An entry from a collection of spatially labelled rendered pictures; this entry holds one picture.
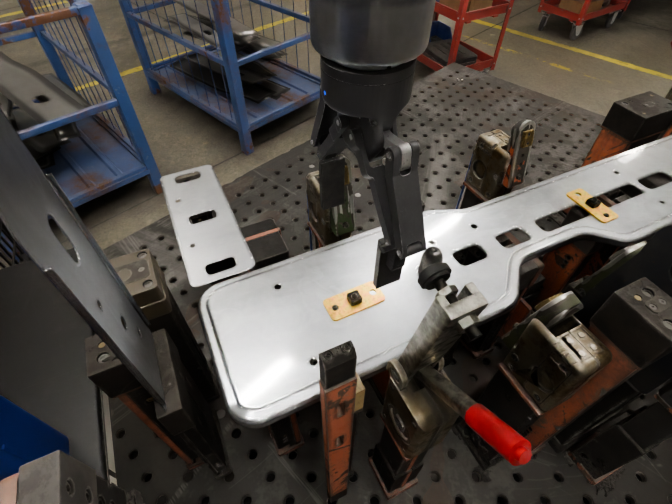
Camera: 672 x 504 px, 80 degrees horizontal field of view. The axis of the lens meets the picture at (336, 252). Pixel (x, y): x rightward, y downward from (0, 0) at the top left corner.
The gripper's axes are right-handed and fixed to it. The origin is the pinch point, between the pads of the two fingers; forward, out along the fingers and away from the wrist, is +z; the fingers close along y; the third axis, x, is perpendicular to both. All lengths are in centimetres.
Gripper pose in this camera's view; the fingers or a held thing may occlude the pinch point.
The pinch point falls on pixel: (357, 233)
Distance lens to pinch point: 46.0
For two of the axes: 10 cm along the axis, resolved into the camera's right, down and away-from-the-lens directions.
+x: -9.0, 3.2, -2.9
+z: 0.0, 6.7, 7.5
